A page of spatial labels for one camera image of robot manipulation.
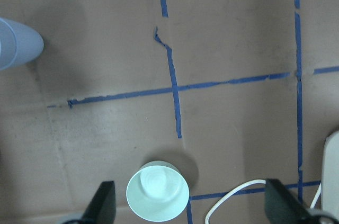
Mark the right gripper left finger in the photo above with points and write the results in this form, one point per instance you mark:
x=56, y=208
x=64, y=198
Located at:
x=102, y=207

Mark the mint green bowl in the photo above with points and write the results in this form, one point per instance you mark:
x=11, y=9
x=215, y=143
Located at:
x=157, y=192

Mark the cream toaster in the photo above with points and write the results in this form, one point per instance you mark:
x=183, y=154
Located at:
x=329, y=195

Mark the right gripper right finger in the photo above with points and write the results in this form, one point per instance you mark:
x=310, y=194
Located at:
x=281, y=207

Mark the brown paper table cover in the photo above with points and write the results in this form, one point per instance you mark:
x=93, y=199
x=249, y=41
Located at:
x=226, y=90

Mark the blue cup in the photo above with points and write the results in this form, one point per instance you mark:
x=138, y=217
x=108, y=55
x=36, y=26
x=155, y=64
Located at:
x=8, y=45
x=29, y=43

